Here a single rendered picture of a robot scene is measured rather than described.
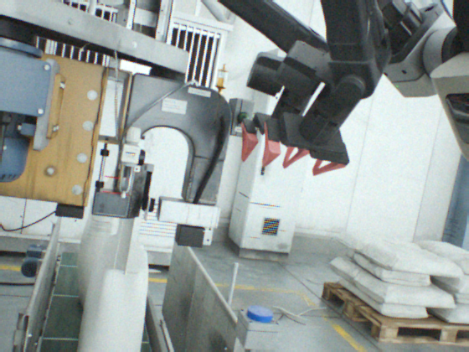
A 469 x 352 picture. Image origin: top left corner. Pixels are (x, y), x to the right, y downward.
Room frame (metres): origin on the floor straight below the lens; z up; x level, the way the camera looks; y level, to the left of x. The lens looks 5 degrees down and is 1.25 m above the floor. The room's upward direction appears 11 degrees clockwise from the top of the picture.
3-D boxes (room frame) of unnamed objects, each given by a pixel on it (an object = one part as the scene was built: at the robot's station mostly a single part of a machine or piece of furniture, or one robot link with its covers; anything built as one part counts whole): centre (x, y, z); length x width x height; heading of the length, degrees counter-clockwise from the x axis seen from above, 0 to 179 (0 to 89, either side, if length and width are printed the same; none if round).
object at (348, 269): (3.89, -1.31, 0.32); 0.67 x 0.42 x 0.14; 111
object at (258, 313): (1.07, -0.12, 0.84); 0.06 x 0.06 x 0.02
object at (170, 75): (1.16, 0.20, 1.35); 0.09 x 0.09 x 0.03
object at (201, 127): (1.23, 0.18, 1.21); 0.30 x 0.25 x 0.30; 17
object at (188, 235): (1.14, 0.06, 0.98); 0.09 x 0.05 x 0.05; 107
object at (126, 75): (1.15, 0.31, 1.26); 0.22 x 0.05 x 0.16; 17
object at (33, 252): (2.60, 0.98, 0.35); 0.30 x 0.15 x 0.15; 17
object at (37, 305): (1.59, 0.57, 0.54); 1.05 x 0.02 x 0.41; 17
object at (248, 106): (1.17, 0.01, 1.29); 0.08 x 0.05 x 0.09; 17
